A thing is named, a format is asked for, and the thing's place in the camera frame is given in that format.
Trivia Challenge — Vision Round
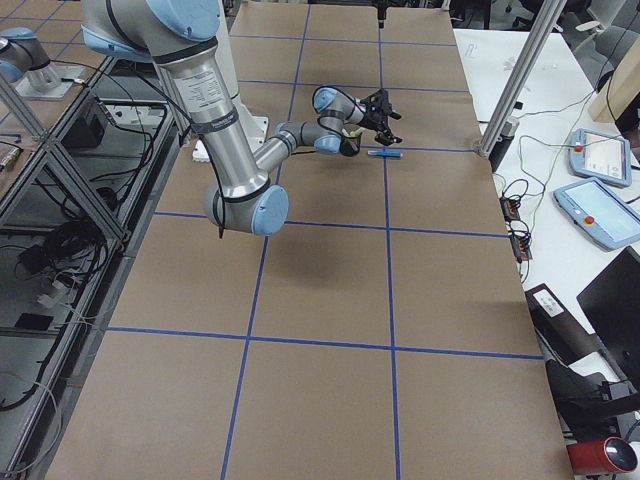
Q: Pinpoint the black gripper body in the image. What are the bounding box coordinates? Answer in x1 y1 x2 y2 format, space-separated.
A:
360 88 400 131

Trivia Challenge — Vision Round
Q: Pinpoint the blue marker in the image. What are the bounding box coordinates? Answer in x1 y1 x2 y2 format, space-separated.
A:
367 150 403 159

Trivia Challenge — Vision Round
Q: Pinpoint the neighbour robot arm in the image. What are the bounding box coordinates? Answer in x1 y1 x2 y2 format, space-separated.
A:
1 27 85 100

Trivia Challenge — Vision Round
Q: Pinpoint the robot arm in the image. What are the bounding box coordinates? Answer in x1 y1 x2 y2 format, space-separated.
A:
82 1 401 237

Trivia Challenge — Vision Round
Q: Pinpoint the green highlighter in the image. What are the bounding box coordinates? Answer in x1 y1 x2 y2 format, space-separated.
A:
346 127 365 138

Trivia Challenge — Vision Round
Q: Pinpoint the black mesh pen cup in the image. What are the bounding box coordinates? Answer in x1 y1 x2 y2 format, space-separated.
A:
339 130 362 157

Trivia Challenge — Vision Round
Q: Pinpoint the orange black adapter box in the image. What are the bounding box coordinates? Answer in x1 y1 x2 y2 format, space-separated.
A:
499 197 521 222

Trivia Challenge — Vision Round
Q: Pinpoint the upper teach pendant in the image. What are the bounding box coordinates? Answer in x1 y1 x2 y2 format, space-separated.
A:
568 128 632 188

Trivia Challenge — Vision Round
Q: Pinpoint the teach pendant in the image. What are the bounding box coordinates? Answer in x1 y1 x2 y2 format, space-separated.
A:
568 128 632 188
553 177 639 251

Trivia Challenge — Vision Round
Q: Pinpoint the lower teach pendant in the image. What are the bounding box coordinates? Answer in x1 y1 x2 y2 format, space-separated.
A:
553 177 639 251

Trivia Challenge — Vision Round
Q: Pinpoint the black monitor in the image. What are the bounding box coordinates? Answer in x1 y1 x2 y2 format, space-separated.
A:
577 247 639 390

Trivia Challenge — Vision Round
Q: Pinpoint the red cylinder bottle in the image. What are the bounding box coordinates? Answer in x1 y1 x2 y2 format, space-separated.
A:
566 437 639 475

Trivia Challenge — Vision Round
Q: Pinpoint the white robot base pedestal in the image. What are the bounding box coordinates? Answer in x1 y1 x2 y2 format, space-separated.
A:
207 1 269 154

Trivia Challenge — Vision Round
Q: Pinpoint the aluminium frame post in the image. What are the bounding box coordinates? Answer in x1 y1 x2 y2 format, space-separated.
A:
476 0 566 157

